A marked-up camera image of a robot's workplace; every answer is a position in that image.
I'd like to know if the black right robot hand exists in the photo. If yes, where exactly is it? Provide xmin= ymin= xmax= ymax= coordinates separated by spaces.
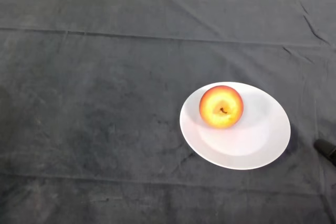
xmin=313 ymin=138 xmax=336 ymax=167

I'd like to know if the red yellow apple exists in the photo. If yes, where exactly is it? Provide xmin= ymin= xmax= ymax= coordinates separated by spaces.
xmin=198 ymin=85 xmax=244 ymax=130

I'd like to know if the white round plate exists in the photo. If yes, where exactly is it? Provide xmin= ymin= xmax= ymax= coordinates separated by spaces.
xmin=179 ymin=81 xmax=291 ymax=170

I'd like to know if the dark grey cloth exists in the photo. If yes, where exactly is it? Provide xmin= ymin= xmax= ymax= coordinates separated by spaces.
xmin=0 ymin=0 xmax=336 ymax=224

